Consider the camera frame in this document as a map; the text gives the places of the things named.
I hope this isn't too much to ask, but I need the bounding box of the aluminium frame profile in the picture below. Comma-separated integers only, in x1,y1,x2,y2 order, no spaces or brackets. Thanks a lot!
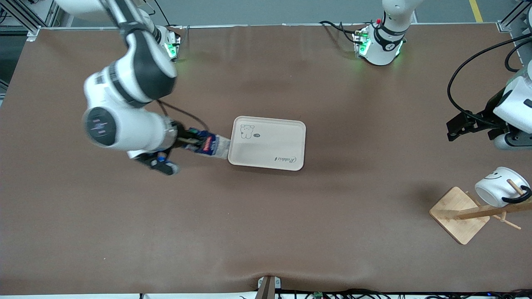
498,0,532,34
0,0,64,42

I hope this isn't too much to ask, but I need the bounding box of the white smiley cup black handle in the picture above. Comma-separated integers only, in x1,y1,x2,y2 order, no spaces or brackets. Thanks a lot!
474,167,532,208

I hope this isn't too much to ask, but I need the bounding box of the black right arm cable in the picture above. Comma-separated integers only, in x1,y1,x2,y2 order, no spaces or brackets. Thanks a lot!
155,99,211,132

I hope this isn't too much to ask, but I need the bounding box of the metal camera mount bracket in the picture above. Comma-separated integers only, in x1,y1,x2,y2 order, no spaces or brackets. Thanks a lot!
256,275,282,299

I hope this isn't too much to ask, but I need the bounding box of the cream plastic tray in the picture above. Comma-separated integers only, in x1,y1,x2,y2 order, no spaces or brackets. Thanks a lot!
227,116,307,172

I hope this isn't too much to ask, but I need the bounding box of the black base power cable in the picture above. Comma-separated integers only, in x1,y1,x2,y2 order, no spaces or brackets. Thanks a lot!
155,0,184,40
319,20,367,44

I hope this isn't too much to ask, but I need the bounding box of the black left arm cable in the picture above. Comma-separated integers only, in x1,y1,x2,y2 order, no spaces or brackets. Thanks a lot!
447,33,532,126

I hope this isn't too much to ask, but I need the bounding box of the blue milk carton green cap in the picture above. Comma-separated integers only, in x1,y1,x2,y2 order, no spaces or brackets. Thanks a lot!
187,129,232,161

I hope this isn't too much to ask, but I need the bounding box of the wooden cup rack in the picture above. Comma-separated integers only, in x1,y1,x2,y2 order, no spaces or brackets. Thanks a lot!
429,180,532,245

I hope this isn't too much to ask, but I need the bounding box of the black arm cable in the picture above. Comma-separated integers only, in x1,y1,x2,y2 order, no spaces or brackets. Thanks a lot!
155,99,211,132
447,33,532,126

